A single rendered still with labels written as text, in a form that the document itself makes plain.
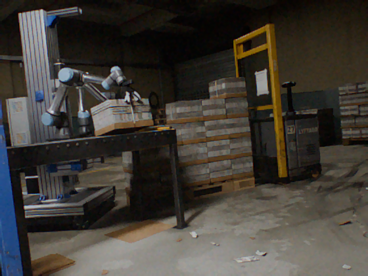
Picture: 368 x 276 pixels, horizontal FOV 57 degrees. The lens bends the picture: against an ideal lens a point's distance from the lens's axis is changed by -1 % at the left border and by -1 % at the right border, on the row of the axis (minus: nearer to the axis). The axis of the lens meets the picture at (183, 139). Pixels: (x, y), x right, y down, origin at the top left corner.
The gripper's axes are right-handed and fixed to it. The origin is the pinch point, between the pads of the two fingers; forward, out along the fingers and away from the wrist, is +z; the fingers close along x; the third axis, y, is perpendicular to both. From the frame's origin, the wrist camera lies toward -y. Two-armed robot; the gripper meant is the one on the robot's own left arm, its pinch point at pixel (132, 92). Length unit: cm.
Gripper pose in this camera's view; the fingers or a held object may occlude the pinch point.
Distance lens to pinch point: 396.3
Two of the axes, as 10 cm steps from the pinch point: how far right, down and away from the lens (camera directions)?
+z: 9.5, -1.1, 3.0
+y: 0.6, 9.8, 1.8
